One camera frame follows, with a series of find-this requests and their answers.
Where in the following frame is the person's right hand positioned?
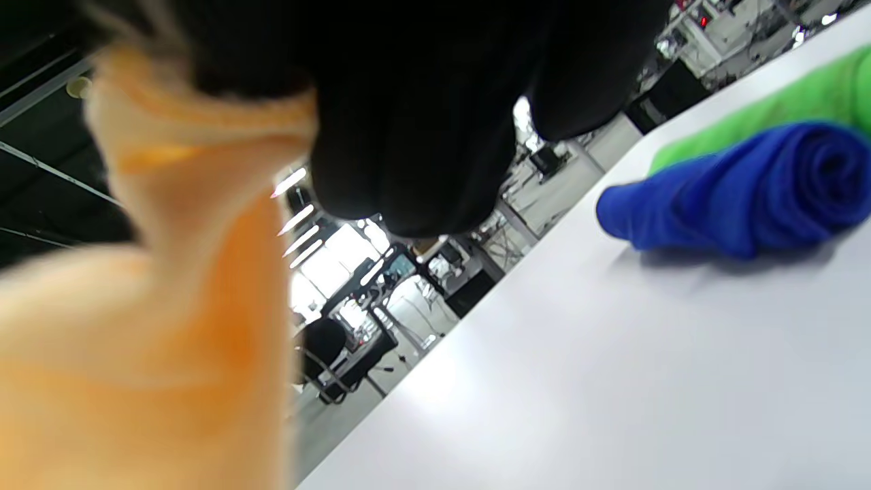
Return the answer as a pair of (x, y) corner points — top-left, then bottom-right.
(82, 0), (674, 239)

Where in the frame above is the orange towel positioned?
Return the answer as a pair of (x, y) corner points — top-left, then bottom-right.
(0, 48), (321, 490)

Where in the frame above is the blue towel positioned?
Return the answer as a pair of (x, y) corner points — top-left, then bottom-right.
(595, 121), (871, 261)

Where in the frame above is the green rectangular towel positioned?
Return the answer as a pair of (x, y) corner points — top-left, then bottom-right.
(648, 44), (871, 176)

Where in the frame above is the black computer tower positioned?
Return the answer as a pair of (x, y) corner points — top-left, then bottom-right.
(444, 267), (506, 319)

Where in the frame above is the black office chair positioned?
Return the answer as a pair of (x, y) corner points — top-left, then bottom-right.
(298, 316), (400, 407)

